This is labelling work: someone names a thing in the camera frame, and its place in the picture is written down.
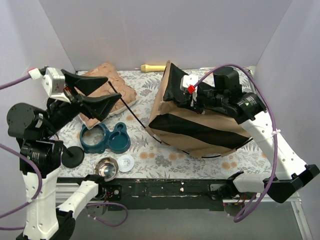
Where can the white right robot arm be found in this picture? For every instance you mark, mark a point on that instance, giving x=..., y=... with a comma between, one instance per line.
x=289, y=172

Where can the stainless steel bowl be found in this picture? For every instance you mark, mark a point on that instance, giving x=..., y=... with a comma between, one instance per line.
x=107, y=168

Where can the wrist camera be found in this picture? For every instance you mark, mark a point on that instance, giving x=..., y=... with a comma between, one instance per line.
x=188, y=83
x=53, y=82

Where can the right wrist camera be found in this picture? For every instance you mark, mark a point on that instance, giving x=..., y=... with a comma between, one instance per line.
x=188, y=83

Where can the aluminium frame rail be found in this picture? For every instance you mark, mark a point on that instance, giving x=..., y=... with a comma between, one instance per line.
x=74, y=194

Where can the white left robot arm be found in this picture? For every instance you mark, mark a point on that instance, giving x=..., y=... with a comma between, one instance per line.
x=40, y=155

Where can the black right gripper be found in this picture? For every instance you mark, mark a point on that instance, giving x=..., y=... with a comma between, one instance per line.
x=200, y=96

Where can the teal double pet feeder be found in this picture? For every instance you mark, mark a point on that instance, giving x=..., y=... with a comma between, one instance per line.
x=117, y=141

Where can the black microphone stand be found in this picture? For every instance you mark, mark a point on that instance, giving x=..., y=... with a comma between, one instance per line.
x=72, y=156

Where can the clear plastic lid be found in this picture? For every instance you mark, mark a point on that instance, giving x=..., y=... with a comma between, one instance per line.
x=125, y=163

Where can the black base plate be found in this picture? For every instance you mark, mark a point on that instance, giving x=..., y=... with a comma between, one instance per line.
x=172, y=194

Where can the peach patterned pillow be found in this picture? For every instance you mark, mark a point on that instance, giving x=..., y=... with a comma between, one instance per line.
x=129, y=95

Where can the floral table mat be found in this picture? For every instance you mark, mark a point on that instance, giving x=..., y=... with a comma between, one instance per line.
x=152, y=159

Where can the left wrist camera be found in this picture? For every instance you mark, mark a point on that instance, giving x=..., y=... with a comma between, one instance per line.
x=53, y=82

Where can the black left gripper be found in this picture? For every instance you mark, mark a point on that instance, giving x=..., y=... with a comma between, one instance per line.
x=71, y=93

